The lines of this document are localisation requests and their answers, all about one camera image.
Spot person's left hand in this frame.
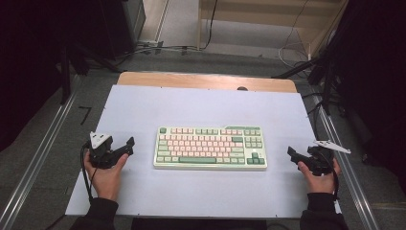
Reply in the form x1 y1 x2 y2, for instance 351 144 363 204
83 152 130 202

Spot wooden table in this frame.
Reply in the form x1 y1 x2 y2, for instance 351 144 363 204
116 71 299 94

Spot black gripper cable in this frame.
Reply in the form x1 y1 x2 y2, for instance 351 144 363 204
79 142 99 202
330 168 341 202

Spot person's right hand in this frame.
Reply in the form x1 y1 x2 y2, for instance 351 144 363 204
296 157 342 196

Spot black cabinet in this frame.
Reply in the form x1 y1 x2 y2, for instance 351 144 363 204
99 0 147 61

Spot green and cream keyboard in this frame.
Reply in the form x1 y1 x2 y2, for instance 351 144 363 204
152 125 268 171

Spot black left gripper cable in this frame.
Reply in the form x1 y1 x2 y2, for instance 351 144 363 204
79 142 99 202

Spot black hanging cable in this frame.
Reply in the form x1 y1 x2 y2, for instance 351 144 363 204
199 0 220 52

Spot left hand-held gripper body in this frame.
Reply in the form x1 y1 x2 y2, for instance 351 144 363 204
87 130 117 170

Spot white cable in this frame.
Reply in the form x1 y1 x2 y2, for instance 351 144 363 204
277 0 311 70

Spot aluminium floor rail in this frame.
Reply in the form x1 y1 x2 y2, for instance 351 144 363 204
0 76 81 230
309 92 381 230

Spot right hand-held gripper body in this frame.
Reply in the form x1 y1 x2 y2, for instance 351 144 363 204
305 139 352 177

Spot wooden shelf unit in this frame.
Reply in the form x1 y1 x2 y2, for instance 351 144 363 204
195 0 350 60

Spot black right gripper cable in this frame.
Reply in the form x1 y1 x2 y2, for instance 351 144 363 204
330 168 341 202

